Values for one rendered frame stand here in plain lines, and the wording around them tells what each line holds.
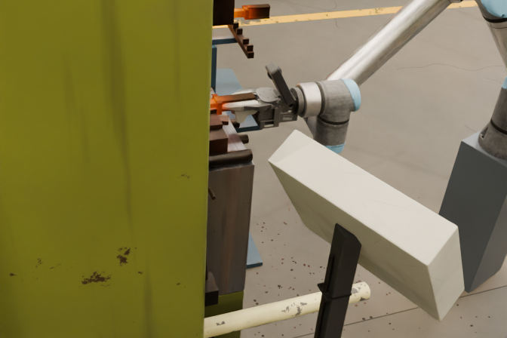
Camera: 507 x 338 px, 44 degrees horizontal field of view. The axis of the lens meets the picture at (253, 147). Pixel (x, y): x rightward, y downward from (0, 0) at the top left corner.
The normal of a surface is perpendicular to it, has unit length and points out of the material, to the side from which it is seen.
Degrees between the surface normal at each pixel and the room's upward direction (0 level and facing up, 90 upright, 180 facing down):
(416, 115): 0
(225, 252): 90
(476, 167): 90
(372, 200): 30
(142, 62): 90
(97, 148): 90
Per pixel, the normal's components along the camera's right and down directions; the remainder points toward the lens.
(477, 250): -0.78, 0.32
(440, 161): 0.07, -0.81
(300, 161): -0.30, -0.52
